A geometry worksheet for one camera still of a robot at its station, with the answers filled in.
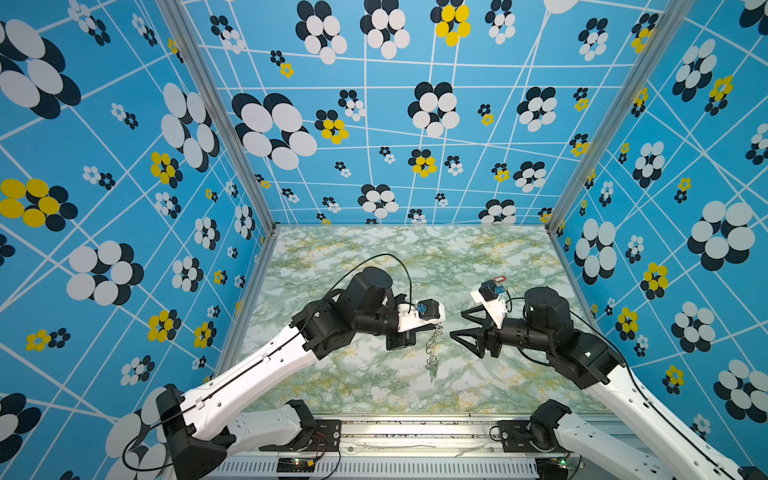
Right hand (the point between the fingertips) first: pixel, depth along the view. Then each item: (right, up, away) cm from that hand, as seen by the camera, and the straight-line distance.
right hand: (460, 323), depth 67 cm
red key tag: (+23, +7, +37) cm, 44 cm away
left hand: (-7, +2, -5) cm, 8 cm away
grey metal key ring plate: (-7, -6, -6) cm, 11 cm away
